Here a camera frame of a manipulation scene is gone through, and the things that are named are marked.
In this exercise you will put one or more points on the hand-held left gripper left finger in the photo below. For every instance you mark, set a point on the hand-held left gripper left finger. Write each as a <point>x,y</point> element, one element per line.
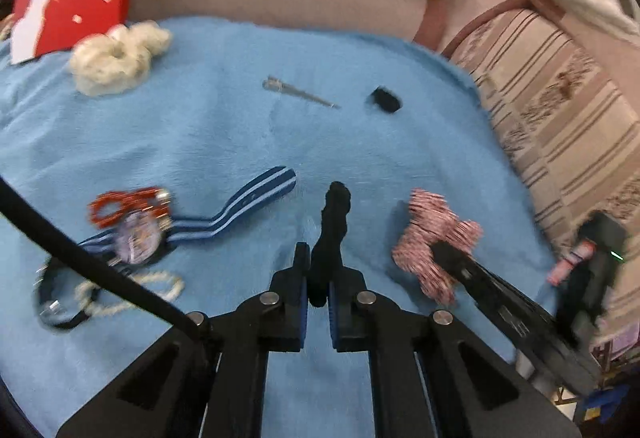
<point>301,313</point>

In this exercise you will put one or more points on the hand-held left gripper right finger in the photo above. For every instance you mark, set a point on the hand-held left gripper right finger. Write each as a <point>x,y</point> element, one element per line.
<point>334,320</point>

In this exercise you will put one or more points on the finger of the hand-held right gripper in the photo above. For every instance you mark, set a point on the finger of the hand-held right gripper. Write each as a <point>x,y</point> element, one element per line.
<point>480,283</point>

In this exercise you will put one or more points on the red white checkered scrunchie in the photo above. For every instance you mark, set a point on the red white checkered scrunchie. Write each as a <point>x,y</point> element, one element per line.
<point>430,223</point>

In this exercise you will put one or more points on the black scrunchie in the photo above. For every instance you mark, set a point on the black scrunchie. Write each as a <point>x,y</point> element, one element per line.
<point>332,233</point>

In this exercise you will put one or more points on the striped beige sofa cushion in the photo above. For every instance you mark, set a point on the striped beige sofa cushion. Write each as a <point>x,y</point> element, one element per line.
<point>560,108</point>

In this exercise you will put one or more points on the light blue fluffy blanket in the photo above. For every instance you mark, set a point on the light blue fluffy blanket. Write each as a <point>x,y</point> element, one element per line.
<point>250,143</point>

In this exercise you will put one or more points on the small black clip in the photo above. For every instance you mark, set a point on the small black clip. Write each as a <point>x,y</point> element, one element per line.
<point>386,100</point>

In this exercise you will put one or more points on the silver metal hair pin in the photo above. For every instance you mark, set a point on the silver metal hair pin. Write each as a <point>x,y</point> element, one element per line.
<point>295,91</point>

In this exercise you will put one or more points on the cream fluffy scrunchie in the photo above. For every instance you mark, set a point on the cream fluffy scrunchie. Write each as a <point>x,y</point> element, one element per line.
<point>107,61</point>

